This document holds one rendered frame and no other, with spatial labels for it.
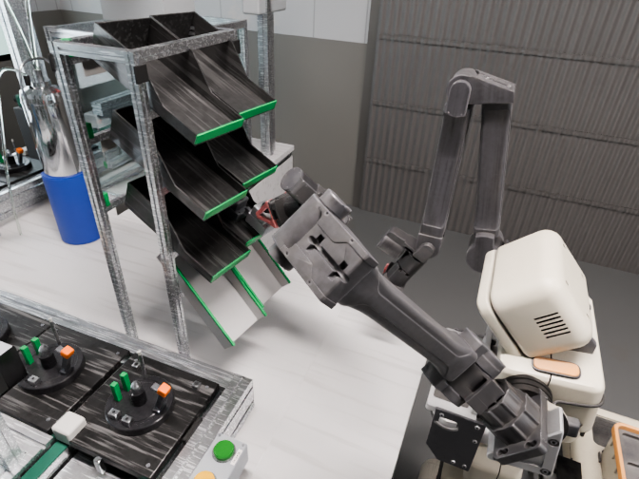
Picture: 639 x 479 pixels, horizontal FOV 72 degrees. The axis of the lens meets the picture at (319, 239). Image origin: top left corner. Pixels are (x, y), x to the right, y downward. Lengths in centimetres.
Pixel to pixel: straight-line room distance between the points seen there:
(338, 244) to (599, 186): 311
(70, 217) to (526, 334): 152
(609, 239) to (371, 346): 264
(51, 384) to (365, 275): 85
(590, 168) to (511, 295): 270
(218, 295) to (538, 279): 74
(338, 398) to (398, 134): 257
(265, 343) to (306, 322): 15
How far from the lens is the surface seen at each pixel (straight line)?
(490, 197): 105
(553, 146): 341
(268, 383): 123
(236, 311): 118
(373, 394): 122
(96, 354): 124
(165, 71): 104
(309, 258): 51
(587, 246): 373
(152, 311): 149
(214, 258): 106
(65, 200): 180
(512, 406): 79
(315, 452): 112
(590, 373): 90
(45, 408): 117
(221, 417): 106
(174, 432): 104
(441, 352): 68
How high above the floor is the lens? 181
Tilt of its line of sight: 33 degrees down
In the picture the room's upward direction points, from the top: 3 degrees clockwise
